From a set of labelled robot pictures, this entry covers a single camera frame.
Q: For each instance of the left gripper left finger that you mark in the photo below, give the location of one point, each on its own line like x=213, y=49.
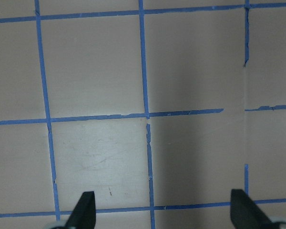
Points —
x=83, y=215

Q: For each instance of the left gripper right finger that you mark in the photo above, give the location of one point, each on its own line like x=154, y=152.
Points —
x=246, y=214

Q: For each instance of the brown paper table cover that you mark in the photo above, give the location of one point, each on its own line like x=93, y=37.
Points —
x=160, y=107

